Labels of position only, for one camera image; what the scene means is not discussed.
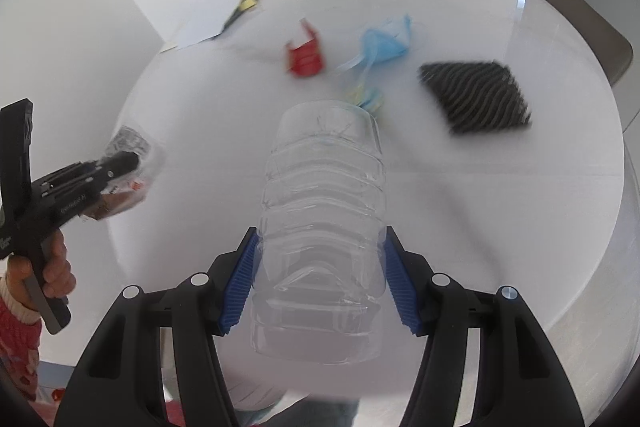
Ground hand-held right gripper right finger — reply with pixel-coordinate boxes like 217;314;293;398
382;225;586;427

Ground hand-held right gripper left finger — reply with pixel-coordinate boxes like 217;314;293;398
59;227;261;427

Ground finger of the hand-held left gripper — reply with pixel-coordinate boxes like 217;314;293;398
97;151;141;195

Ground brown snack bag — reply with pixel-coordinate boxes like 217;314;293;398
82;124;167;223

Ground clear ribbed plastic bottle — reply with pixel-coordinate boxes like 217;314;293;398
248;103;388;365

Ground person's left forearm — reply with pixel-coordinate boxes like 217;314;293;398
0;277;43;403

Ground person's left hand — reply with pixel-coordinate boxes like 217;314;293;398
6;229;77;308

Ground white paper sheet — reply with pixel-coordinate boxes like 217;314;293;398
175;0;261;50

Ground yellow green small object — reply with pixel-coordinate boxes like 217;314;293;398
222;0;273;30

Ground red and brown crumpled wrapper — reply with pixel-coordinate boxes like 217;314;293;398
285;19;326;79

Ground blue face mask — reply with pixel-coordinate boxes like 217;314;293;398
337;13;415;80

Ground beige chair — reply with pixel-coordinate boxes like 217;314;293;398
522;0;633;88

